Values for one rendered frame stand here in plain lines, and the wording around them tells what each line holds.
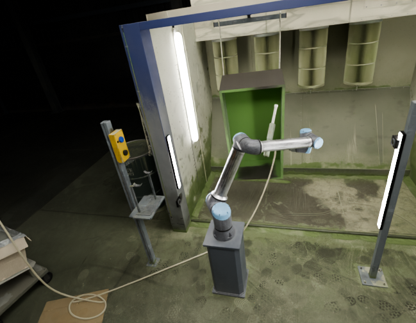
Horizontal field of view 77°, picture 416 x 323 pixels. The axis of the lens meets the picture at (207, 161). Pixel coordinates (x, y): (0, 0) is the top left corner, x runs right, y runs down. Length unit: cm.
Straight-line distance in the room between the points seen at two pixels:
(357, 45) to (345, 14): 40
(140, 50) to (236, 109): 123
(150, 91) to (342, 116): 274
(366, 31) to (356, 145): 143
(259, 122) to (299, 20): 127
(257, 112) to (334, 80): 149
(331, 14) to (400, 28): 99
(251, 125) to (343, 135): 150
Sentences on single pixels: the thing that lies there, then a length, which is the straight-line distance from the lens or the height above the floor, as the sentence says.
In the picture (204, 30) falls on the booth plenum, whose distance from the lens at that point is 374.
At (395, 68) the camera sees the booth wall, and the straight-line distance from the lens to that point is 436.
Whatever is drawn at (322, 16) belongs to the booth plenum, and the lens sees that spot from 362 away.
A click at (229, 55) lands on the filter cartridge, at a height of 176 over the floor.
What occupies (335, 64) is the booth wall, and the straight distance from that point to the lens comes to 417.
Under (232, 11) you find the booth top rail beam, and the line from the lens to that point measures 219.
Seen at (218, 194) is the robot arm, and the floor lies 95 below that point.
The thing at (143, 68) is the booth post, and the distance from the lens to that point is 249.
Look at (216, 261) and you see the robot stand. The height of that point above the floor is 44.
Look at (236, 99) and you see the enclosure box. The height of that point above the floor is 141.
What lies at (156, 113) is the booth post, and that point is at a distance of 256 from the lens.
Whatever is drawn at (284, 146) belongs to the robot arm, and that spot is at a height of 132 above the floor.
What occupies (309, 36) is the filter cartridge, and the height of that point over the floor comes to 187.
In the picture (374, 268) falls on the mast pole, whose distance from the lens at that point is 290.
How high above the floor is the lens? 227
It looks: 29 degrees down
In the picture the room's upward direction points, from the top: 9 degrees counter-clockwise
